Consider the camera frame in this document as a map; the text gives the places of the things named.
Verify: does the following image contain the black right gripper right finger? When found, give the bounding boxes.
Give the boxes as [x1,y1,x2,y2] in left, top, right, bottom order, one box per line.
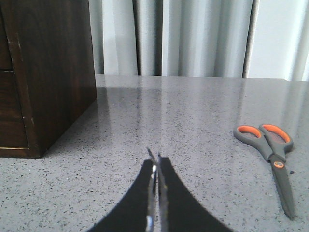
[157,155,232,232]

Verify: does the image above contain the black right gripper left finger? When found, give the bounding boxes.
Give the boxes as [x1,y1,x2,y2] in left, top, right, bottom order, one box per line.
[89,148,157,232]

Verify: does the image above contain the wooden drawer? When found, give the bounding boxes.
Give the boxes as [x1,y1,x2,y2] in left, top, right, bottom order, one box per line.
[0,10,13,70]
[0,71,28,148]

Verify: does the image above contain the grey orange scissors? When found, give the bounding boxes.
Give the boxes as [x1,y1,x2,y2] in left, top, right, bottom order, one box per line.
[233,124,295,220]

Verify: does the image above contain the dark wooden drawer cabinet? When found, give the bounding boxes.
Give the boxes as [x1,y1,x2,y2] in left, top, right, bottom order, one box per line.
[0,0,97,158]

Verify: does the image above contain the white pleated curtain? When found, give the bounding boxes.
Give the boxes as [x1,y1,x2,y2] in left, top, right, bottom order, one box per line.
[89,0,309,81]

